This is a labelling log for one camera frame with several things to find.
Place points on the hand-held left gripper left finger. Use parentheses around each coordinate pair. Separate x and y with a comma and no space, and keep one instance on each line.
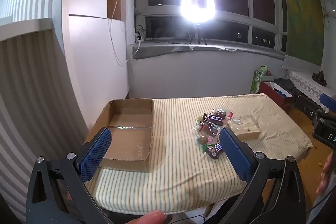
(95,154)

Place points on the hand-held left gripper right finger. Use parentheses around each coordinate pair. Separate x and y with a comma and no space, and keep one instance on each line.
(236,155)

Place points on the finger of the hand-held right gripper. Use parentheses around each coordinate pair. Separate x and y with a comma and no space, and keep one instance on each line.
(326,101)

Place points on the small dark chocolate bar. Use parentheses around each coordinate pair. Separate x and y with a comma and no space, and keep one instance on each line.
(218,147)

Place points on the brown chocolate candy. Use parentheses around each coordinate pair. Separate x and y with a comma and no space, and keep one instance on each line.
(214,155)

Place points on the clear snack packet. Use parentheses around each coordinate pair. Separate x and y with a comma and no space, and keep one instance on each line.
(246,128)

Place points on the dark brown snack packet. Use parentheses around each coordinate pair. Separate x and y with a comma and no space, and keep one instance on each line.
(214,129)

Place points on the cardboard box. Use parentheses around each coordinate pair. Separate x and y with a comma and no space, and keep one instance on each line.
(128,142)

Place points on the red candy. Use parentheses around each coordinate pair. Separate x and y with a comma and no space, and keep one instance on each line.
(230,115)

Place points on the brown snack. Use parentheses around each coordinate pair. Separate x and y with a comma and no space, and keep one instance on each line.
(220,111)

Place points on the yellow green candy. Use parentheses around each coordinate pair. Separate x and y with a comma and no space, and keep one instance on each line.
(200,118)

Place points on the person's right hand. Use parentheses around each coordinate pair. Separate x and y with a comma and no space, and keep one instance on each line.
(326,169)

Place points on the person's left hand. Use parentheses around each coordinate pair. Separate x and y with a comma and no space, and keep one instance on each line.
(151,218)

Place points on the black cabinet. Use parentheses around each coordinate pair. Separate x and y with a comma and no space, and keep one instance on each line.
(305,106)

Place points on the dark figurine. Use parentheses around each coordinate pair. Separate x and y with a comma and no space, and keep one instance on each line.
(319,78)

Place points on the white lace cloth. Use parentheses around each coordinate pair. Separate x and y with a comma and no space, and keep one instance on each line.
(307,83)

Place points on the dark cloth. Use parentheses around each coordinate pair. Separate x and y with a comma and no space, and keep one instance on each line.
(286,83)

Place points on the red box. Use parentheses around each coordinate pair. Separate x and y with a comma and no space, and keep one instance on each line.
(270,94)

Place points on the wooden table leg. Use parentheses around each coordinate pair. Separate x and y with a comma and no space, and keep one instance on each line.
(208,209)

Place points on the green bag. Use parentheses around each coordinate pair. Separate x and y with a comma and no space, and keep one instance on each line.
(258,79)

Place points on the white cabinet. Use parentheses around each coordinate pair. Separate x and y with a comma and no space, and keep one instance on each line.
(92,56)

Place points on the power strip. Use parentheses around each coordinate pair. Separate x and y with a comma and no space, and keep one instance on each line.
(138,36)

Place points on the white wall ledge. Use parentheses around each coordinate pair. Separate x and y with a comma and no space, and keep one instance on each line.
(296,64)

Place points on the green wall poster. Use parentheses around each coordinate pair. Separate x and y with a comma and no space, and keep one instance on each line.
(302,16)

